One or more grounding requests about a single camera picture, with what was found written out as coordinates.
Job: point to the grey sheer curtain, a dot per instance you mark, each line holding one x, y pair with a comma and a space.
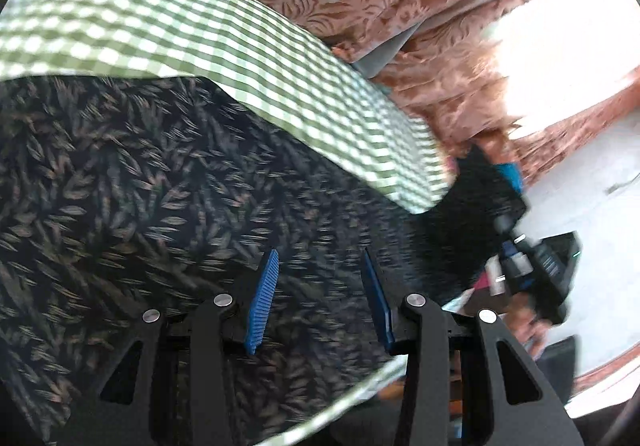
385, 57

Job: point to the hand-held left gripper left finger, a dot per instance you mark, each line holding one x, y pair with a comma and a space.
262, 298

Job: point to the person's right hand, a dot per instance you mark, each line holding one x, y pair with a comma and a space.
529, 331

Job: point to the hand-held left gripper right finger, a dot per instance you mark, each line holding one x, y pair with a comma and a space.
376, 298

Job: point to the dark leaf print pants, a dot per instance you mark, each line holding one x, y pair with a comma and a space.
150, 206

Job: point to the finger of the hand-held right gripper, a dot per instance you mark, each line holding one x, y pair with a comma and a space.
511, 177

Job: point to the green checked cloth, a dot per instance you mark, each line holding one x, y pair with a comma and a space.
200, 26

